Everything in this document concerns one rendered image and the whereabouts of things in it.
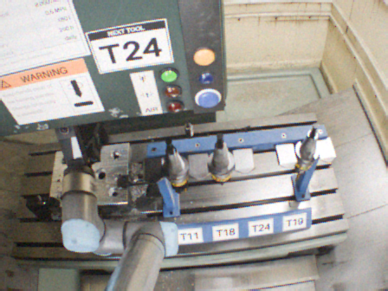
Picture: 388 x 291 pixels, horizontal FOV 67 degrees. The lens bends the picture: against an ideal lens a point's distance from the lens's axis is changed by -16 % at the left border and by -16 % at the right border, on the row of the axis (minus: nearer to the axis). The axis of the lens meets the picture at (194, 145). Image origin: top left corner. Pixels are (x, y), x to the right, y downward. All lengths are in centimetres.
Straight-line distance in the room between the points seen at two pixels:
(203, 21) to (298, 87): 154
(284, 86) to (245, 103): 26
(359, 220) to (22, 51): 121
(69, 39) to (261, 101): 147
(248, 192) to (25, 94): 84
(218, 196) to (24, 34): 88
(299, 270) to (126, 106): 93
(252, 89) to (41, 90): 148
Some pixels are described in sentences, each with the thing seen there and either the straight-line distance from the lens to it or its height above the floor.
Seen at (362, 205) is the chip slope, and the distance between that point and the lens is 134.
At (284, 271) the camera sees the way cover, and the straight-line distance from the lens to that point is 123.
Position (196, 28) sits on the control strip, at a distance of 40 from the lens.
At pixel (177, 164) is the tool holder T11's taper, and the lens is 79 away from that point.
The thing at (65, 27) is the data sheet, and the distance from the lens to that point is 41.
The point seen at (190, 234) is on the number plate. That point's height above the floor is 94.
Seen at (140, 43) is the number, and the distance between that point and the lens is 42.
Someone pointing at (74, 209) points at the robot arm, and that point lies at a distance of 66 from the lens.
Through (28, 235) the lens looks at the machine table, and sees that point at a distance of 129.
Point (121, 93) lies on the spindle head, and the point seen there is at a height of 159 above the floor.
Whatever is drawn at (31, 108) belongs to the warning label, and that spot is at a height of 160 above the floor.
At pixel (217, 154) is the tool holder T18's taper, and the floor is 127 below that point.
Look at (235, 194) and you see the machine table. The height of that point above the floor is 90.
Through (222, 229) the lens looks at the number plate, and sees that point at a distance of 104.
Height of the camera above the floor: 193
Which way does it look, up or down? 55 degrees down
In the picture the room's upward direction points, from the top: 9 degrees counter-clockwise
